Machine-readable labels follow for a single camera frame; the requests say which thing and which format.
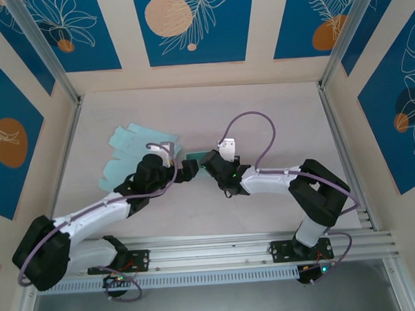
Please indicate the aluminium side rail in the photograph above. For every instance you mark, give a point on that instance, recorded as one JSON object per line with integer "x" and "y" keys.
{"x": 330, "y": 115}
{"x": 63, "y": 175}

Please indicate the aluminium mounting rail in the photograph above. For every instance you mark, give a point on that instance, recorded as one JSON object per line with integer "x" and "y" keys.
{"x": 211, "y": 251}

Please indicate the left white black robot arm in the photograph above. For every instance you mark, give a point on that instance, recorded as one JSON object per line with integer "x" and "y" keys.
{"x": 93, "y": 215}

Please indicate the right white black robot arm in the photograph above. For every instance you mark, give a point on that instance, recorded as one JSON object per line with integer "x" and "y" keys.
{"x": 270, "y": 183}

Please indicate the right controller board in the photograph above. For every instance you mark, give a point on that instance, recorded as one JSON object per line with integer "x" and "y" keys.
{"x": 310, "y": 273}

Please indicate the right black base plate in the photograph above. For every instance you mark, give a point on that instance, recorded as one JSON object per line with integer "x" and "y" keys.
{"x": 280, "y": 252}

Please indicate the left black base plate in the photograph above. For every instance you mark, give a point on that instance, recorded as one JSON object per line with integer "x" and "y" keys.
{"x": 141, "y": 260}

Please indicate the aluminium frame post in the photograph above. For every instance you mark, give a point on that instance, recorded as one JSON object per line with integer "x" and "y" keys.
{"x": 46, "y": 49}
{"x": 352, "y": 35}

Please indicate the controller board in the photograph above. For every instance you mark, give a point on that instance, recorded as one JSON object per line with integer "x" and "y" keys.
{"x": 310, "y": 273}
{"x": 118, "y": 280}

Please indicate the blue floral wall panel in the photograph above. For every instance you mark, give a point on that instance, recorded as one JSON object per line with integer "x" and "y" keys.
{"x": 92, "y": 47}
{"x": 291, "y": 31}
{"x": 387, "y": 16}
{"x": 382, "y": 137}
{"x": 222, "y": 31}
{"x": 9, "y": 191}

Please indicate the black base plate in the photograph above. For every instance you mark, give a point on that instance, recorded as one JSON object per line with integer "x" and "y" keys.
{"x": 141, "y": 260}
{"x": 280, "y": 252}

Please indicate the left controller board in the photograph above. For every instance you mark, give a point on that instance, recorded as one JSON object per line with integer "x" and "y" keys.
{"x": 118, "y": 280}

